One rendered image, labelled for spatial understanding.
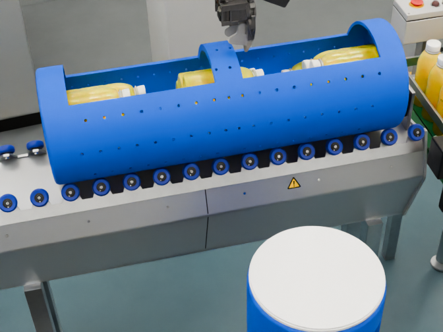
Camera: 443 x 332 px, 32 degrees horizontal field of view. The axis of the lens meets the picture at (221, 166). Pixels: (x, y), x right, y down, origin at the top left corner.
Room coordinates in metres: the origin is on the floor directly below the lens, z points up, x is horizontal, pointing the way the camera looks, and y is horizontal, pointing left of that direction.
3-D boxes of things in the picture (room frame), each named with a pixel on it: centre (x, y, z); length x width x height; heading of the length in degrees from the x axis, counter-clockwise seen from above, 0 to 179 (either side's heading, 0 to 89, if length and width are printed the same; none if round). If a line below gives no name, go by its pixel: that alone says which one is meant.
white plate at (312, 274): (1.03, -0.19, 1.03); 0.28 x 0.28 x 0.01
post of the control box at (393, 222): (1.99, -0.63, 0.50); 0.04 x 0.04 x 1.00; 12
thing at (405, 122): (1.66, -0.49, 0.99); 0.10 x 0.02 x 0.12; 12
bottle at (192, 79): (1.55, -0.01, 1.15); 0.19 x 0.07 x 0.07; 102
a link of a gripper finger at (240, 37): (1.55, -0.05, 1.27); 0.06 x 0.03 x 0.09; 102
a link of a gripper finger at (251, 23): (1.55, -0.07, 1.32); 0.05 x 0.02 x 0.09; 12
